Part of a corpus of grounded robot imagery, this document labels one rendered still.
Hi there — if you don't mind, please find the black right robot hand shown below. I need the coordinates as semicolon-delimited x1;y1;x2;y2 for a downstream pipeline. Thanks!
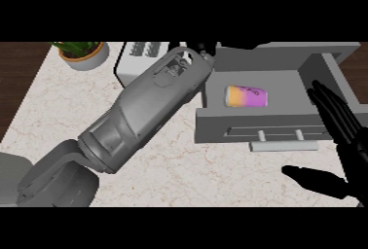
281;79;368;208

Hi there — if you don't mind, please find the white toaster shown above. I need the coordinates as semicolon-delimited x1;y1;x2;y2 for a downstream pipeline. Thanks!
112;41;185;89

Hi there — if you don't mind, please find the orange and purple can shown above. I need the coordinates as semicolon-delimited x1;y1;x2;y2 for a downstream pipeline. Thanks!
223;85;269;108

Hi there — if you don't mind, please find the grey drawer front with handle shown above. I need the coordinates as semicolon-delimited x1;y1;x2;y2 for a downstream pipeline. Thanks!
192;108;338;153

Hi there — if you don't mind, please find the green plant in white pot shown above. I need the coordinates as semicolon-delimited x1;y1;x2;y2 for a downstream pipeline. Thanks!
49;41;111;72

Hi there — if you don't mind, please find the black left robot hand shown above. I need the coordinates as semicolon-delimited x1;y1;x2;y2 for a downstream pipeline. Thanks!
173;41;263;66

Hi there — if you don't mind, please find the grey open drawer box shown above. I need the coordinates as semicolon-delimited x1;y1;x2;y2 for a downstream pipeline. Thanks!
193;52;368;122

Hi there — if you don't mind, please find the grey cabinet body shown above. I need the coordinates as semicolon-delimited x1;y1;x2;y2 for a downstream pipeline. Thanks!
213;42;362;73

